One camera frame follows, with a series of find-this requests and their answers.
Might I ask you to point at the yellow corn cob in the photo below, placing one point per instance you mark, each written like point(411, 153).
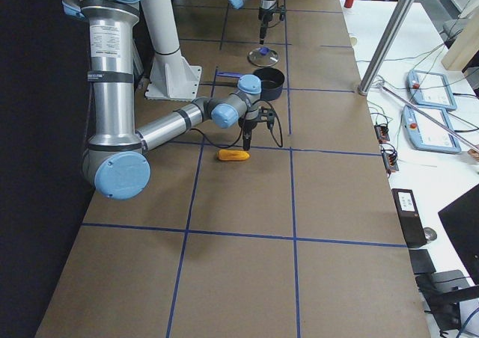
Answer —
point(232, 155)

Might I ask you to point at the teach pendant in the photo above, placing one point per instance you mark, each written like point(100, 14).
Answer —
point(425, 135)
point(430, 89)

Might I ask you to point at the lower orange connector block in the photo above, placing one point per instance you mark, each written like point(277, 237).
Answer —
point(389, 157)

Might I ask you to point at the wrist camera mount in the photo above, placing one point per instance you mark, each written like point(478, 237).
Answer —
point(267, 116)
point(280, 11)

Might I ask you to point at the glass pot lid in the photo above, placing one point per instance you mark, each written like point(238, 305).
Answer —
point(263, 57)

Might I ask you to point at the upper orange connector block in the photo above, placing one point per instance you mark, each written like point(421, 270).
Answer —
point(382, 134)

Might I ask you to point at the aluminium frame post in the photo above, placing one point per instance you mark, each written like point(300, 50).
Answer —
point(391, 30)

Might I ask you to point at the black monitor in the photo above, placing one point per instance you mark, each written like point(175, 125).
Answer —
point(460, 221)

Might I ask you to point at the orange connector block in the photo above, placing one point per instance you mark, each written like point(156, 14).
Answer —
point(389, 157)
point(382, 134)

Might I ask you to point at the lower teach pendant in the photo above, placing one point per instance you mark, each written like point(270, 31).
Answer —
point(425, 135)

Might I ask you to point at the diagonal metal rod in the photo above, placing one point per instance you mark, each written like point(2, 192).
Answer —
point(451, 132)

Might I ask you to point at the blue saucepan with handle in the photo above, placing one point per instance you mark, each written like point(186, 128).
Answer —
point(272, 81)

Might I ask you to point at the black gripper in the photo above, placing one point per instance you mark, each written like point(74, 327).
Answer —
point(263, 19)
point(248, 125)

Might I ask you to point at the white pillar mount base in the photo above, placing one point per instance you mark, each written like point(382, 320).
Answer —
point(173, 78)

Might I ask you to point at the black power box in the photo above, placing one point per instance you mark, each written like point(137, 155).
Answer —
point(407, 211)

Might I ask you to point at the upper teach pendant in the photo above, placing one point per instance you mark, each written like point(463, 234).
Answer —
point(430, 89)

